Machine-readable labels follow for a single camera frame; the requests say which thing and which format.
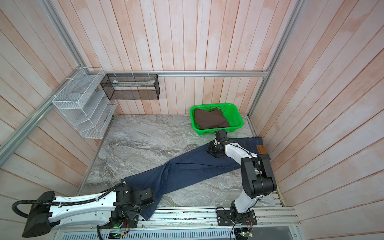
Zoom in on horizontal aluminium wall rail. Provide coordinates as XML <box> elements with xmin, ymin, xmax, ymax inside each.
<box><xmin>104</xmin><ymin>70</ymin><xmax>269</xmax><ymax>78</ymax></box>

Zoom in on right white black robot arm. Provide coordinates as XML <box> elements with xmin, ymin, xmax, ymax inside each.
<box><xmin>207</xmin><ymin>140</ymin><xmax>277</xmax><ymax>226</ymax></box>

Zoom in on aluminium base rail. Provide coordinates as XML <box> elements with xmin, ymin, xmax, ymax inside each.
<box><xmin>53</xmin><ymin>207</ymin><xmax>306</xmax><ymax>240</ymax></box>

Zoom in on black corrugated cable hose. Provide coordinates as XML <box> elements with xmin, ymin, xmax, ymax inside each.
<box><xmin>11</xmin><ymin>182</ymin><xmax>127</xmax><ymax>220</ymax></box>

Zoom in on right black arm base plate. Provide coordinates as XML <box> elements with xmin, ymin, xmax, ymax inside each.
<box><xmin>215</xmin><ymin>207</ymin><xmax>258</xmax><ymax>227</ymax></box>

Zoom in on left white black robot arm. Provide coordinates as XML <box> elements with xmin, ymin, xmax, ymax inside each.
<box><xmin>12</xmin><ymin>183</ymin><xmax>155</xmax><ymax>238</ymax></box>

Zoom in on white wire mesh shelf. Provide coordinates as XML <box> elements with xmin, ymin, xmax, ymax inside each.
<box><xmin>53</xmin><ymin>68</ymin><xmax>118</xmax><ymax>139</ymax></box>

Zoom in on folded dark brown trousers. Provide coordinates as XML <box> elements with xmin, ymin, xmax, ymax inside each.
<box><xmin>194</xmin><ymin>108</ymin><xmax>230</xmax><ymax>130</ymax></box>

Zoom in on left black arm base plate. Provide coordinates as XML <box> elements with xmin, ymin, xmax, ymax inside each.
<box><xmin>100</xmin><ymin>211</ymin><xmax>138</xmax><ymax>229</ymax></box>

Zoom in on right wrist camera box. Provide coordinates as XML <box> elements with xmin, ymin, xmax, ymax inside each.
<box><xmin>215</xmin><ymin>129</ymin><xmax>229</xmax><ymax>143</ymax></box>

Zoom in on green perforated plastic basket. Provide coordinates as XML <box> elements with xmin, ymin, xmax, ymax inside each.
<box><xmin>190</xmin><ymin>103</ymin><xmax>244</xmax><ymax>135</ymax></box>

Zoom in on dark blue denim jeans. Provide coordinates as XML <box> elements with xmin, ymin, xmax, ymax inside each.
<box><xmin>121</xmin><ymin>137</ymin><xmax>277</xmax><ymax>220</ymax></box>

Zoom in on black mesh wall basket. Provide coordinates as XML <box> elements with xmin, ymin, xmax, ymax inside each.
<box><xmin>101</xmin><ymin>73</ymin><xmax>161</xmax><ymax>101</ymax></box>

